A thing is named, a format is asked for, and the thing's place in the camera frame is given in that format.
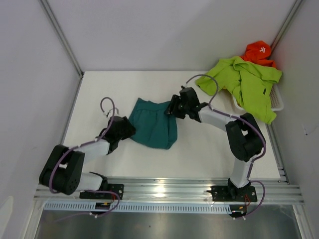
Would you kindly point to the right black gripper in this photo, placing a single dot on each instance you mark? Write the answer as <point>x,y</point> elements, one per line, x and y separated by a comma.
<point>172,107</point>

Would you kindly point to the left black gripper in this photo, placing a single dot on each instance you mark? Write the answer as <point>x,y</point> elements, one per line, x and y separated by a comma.
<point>130,130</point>

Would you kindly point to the teal green shorts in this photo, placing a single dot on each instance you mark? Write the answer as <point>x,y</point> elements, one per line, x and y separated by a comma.
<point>154,128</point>

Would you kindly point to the lime green shorts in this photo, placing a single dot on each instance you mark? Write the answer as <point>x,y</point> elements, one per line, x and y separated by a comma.
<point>248,82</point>

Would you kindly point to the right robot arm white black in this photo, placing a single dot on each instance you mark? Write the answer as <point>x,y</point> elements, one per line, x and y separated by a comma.
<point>245,138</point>

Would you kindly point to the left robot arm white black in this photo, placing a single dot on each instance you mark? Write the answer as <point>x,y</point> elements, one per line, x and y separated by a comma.
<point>63,173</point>

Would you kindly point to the orange shorts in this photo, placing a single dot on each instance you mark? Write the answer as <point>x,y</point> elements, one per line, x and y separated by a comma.
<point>258,53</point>

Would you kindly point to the white plastic basket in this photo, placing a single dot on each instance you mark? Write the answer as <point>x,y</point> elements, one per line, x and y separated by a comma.
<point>276,100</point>

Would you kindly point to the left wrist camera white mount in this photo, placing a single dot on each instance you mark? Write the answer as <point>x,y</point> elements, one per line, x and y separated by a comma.
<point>111,112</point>

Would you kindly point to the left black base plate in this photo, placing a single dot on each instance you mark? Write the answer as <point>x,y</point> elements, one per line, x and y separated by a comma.
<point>115,188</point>

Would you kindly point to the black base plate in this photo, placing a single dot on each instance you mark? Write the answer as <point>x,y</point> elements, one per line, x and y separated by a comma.
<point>221,193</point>
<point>115,188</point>

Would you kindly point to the aluminium rail frame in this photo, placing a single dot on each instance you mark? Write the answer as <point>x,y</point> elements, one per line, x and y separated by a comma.
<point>200,158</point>

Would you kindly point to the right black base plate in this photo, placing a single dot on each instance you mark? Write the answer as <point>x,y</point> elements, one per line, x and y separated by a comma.
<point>221,193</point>

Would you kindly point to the slotted grey cable duct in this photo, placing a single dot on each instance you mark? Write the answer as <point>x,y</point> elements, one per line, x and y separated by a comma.
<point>208,208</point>

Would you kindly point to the left corner aluminium post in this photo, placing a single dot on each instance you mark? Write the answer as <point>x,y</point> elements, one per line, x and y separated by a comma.
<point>60,35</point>

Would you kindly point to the corner aluminium post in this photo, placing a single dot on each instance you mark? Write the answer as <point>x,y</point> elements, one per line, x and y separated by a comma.
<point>60,35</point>
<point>287,22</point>

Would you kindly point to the right corner aluminium post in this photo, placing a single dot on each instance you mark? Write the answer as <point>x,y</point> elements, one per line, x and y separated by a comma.
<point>287,22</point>

